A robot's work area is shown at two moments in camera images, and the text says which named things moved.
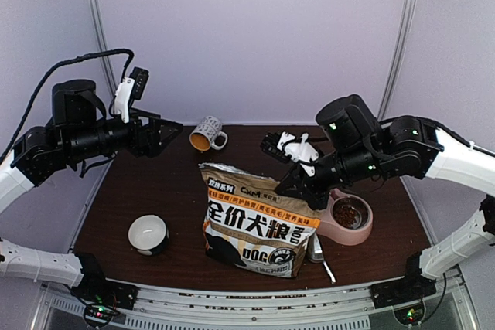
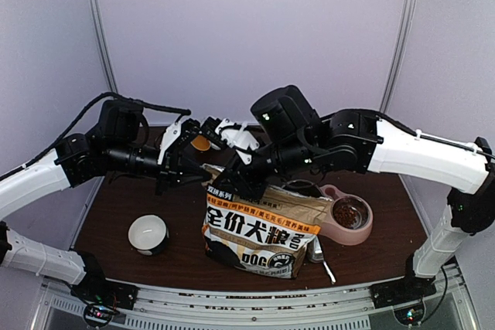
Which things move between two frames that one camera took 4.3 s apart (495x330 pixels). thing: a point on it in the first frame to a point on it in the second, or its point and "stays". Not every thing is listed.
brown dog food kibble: (346, 216) stays
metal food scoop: (315, 254) stays
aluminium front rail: (451, 308) stays
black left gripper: (150, 145) to (176, 169)
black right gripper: (303, 188) to (245, 186)
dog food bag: (250, 224) stays
